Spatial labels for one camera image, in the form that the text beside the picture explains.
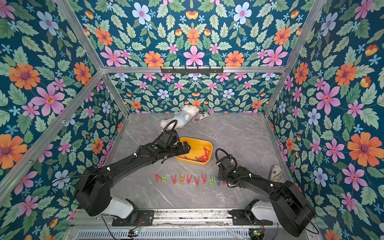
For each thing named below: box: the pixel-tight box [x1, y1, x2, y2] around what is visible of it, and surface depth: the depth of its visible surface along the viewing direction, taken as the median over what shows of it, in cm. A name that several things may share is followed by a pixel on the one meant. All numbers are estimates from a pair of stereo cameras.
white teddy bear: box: [160, 105, 200, 130], surface depth 112 cm
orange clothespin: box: [179, 173, 186, 184], surface depth 88 cm
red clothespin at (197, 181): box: [194, 176, 201, 187], surface depth 87 cm
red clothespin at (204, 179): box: [201, 174, 207, 184], surface depth 88 cm
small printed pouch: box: [191, 111, 210, 123], surface depth 117 cm
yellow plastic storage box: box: [175, 137, 213, 166], surface depth 98 cm
